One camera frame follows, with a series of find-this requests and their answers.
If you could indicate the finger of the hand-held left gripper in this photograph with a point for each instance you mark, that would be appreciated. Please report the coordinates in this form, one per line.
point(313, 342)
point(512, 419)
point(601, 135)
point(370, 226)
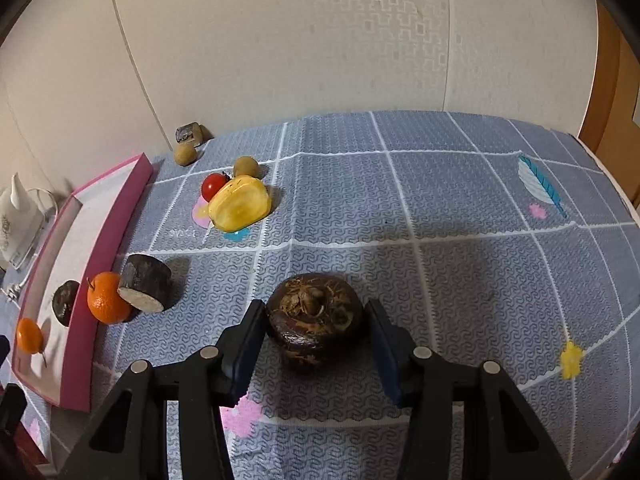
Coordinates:
point(3, 355)
point(12, 410)

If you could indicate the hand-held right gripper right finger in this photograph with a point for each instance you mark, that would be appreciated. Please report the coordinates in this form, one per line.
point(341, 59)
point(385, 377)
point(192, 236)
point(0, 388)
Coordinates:
point(387, 355)

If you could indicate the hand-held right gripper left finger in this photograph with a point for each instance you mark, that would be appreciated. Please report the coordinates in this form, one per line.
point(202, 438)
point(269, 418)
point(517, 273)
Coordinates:
point(245, 350)

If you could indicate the brown water chestnut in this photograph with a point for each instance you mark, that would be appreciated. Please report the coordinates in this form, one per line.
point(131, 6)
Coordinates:
point(312, 325)

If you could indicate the dark cut sugar cane piece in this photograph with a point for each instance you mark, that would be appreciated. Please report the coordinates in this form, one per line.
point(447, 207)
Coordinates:
point(145, 275)

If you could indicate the yellow fruit piece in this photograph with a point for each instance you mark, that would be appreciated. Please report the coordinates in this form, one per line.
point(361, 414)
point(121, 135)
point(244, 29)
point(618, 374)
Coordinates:
point(240, 205)

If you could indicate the red tomato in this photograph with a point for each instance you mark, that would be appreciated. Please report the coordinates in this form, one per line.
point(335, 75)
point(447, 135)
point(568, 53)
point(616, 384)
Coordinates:
point(212, 186)

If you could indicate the pink tray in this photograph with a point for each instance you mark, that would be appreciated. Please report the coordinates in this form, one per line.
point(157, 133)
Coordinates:
point(107, 220)

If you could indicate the tan longan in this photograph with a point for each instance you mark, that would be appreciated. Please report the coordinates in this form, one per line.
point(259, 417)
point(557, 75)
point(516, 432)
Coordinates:
point(245, 166)
point(185, 154)

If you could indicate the orange mandarin with stem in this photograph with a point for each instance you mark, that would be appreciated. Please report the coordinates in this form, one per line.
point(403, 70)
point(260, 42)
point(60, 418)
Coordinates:
point(29, 336)

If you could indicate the dark round fruit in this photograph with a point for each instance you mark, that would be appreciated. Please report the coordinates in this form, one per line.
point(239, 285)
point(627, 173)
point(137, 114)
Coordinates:
point(65, 302)

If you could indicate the grey checked printed blanket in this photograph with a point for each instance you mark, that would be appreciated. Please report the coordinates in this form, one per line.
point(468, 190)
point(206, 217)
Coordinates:
point(450, 260)

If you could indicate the white floral electric kettle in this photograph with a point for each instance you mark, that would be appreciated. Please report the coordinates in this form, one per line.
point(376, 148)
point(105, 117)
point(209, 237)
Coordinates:
point(20, 220)

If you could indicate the small cut stem piece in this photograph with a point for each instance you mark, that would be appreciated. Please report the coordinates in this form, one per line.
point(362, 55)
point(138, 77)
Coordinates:
point(189, 132)

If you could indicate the wooden door frame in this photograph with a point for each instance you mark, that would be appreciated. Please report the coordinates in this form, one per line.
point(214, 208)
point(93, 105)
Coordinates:
point(607, 110)

